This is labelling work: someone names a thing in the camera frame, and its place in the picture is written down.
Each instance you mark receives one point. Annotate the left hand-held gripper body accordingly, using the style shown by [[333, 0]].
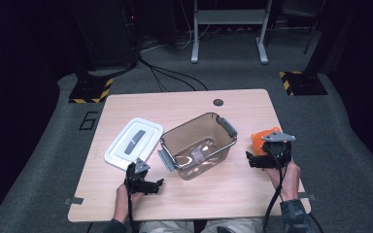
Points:
[[136, 181]]

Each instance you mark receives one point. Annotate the black stand base striped edge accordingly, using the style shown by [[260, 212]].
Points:
[[89, 90], [304, 83]]

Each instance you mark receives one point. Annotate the orange plush toy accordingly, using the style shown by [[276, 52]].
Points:
[[258, 140]]

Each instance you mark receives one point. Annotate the person's left hand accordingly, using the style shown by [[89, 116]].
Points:
[[121, 202]]

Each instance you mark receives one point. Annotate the person's right hand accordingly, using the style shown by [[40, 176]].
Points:
[[288, 183]]

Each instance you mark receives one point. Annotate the brown translucent storage box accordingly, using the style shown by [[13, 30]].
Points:
[[199, 149]]

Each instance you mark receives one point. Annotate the grey tape piece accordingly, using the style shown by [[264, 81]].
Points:
[[307, 196], [74, 201]]

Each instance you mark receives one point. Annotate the dark cabinet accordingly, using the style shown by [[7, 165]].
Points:
[[107, 32]]

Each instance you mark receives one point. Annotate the white metal desk frame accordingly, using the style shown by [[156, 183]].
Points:
[[228, 17]]

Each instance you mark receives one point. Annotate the person's light trousers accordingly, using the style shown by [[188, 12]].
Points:
[[175, 227]]

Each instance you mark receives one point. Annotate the dark round table grommet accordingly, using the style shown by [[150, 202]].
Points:
[[218, 102]]

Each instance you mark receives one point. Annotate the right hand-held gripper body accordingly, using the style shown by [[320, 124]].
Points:
[[277, 153]]

